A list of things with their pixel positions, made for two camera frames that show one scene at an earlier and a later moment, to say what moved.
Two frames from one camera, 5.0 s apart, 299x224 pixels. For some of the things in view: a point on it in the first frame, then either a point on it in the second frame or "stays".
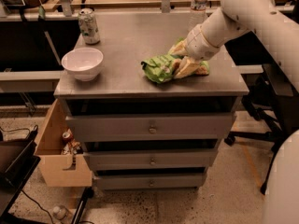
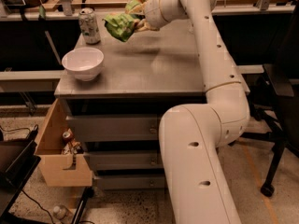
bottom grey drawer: x=149 y=180 stays
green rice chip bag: x=161 y=68 -> x=121 y=25
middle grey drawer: x=150 y=159 stays
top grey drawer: x=149 y=127 stays
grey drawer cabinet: x=149 y=112 stays
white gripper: x=198 y=45 -> x=152 y=11
